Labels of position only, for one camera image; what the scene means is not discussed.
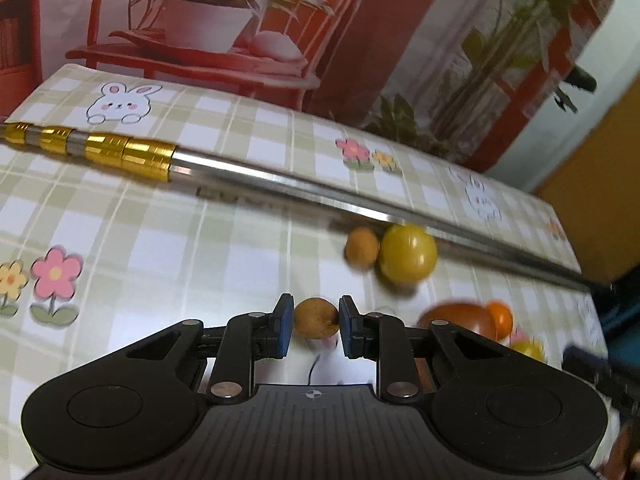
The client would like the yellow-green plum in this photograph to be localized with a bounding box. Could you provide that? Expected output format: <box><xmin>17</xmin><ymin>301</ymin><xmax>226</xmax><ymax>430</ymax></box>
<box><xmin>378</xmin><ymin>224</ymin><xmax>438</xmax><ymax>286</ymax></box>
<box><xmin>510</xmin><ymin>339</ymin><xmax>546</xmax><ymax>362</ymax></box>

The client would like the brown longan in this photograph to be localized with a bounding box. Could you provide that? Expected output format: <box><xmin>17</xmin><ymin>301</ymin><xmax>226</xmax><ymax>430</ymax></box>
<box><xmin>294</xmin><ymin>298</ymin><xmax>338</xmax><ymax>339</ymax></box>
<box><xmin>344</xmin><ymin>226</ymin><xmax>380</xmax><ymax>270</ymax></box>

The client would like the orange mandarin back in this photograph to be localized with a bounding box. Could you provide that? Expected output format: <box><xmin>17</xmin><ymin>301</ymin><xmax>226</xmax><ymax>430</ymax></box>
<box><xmin>486</xmin><ymin>300</ymin><xmax>514</xmax><ymax>340</ymax></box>

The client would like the large dark red apple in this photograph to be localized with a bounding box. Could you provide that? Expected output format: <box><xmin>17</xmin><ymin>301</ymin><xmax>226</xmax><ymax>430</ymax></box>
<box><xmin>416</xmin><ymin>301</ymin><xmax>498</xmax><ymax>341</ymax></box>

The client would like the teal curtain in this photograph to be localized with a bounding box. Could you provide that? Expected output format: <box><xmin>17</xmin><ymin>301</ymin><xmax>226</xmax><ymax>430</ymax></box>
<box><xmin>592</xmin><ymin>266</ymin><xmax>640</xmax><ymax>367</ymax></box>

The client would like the yellow-green plum by pole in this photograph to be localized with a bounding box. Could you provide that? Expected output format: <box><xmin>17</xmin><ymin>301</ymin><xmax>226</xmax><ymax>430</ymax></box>
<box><xmin>378</xmin><ymin>224</ymin><xmax>438</xmax><ymax>286</ymax></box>

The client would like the wooden headboard panel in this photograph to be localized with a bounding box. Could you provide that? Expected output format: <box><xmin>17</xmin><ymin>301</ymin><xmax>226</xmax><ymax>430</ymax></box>
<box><xmin>535</xmin><ymin>81</ymin><xmax>640</xmax><ymax>283</ymax></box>

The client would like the checkered bunny tablecloth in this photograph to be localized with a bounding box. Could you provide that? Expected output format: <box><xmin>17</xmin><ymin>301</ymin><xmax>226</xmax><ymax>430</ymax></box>
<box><xmin>1</xmin><ymin>64</ymin><xmax>606</xmax><ymax>479</ymax></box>

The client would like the silver gold metal pole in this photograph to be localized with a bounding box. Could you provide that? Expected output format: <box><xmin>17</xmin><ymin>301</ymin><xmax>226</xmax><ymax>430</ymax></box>
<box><xmin>1</xmin><ymin>122</ymin><xmax>613</xmax><ymax>295</ymax></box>

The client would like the black exercise bike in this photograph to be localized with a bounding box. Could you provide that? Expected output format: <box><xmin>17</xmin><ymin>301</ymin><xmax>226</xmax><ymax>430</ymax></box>
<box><xmin>552</xmin><ymin>64</ymin><xmax>599</xmax><ymax>114</ymax></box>

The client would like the printed room backdrop cloth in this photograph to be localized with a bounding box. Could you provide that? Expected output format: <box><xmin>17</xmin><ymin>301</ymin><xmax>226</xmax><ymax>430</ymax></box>
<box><xmin>1</xmin><ymin>0</ymin><xmax>614</xmax><ymax>172</ymax></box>

